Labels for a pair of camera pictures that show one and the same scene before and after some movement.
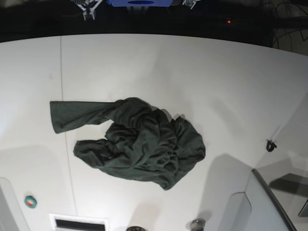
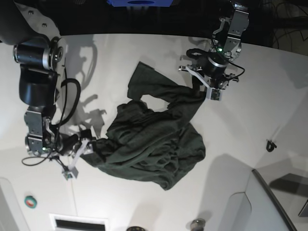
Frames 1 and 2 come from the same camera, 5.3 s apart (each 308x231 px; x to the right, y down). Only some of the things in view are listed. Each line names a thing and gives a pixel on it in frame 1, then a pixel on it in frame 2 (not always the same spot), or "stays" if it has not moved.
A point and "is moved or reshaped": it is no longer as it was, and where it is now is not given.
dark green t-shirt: [143, 141] is moved or reshaped
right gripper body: [190, 3] -> [210, 66]
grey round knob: [197, 224] stays
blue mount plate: [140, 3] stays
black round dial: [134, 228] stays
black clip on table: [270, 146] stays
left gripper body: [87, 7] -> [74, 144]
